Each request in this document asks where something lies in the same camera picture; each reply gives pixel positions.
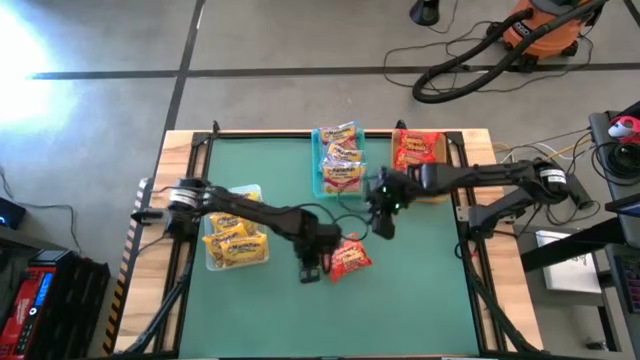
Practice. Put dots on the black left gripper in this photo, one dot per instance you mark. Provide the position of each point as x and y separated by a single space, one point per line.
317 245

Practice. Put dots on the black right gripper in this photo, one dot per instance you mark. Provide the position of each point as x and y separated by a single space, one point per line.
392 192

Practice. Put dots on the orange spicy Maruchan noodle pack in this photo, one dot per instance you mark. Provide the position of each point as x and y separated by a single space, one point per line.
410 159
350 259
419 141

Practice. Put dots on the blue-edged Maruchan noodle pack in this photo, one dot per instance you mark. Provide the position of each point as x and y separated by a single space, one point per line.
345 153
343 179
338 134

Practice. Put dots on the yellow creamy chicken noodle pack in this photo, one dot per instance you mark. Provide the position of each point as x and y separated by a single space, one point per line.
215 245
230 221
246 249

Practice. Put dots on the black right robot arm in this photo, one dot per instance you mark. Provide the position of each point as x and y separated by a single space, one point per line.
475 175

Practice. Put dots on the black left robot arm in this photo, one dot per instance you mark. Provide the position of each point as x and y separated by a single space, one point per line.
260 212

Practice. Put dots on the clear plastic bin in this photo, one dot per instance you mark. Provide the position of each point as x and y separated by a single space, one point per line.
262 220

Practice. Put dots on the teal plastic bin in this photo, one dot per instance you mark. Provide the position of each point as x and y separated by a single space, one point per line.
316 170

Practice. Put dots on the orange plastic bin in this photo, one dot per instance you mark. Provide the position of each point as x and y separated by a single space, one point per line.
444 150

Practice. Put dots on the white board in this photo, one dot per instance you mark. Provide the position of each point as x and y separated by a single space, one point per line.
565 265

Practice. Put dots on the black stand base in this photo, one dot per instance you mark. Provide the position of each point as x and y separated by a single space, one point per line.
425 14

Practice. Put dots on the grey desk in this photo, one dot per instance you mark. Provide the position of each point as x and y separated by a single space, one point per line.
600 150

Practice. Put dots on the black equipment case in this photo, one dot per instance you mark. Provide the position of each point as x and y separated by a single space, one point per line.
75 300

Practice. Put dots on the dark keyboard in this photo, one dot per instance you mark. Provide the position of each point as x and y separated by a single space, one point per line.
631 280

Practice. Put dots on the red and white object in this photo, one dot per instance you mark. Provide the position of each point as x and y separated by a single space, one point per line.
622 129

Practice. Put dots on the red equipment case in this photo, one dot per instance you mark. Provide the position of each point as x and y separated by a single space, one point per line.
25 310

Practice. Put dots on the black electronic device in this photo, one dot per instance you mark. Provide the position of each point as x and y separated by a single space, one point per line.
11 212

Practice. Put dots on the black aluminium table frame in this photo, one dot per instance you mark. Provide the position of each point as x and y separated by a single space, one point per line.
202 150

